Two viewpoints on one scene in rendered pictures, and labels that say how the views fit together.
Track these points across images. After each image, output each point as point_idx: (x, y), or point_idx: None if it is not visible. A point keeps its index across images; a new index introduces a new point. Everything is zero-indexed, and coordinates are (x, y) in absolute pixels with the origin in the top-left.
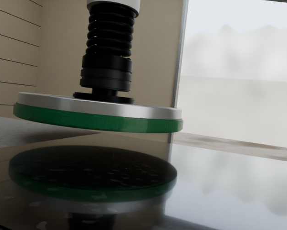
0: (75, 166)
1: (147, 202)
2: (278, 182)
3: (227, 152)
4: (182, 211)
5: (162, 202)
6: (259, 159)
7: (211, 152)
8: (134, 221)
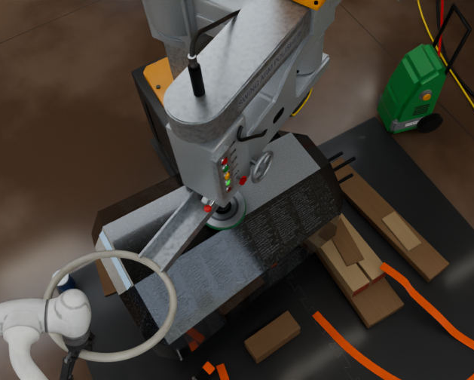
0: (200, 197)
1: (182, 199)
2: None
3: (201, 242)
4: (178, 201)
5: (181, 200)
6: (191, 243)
7: (203, 236)
8: (179, 195)
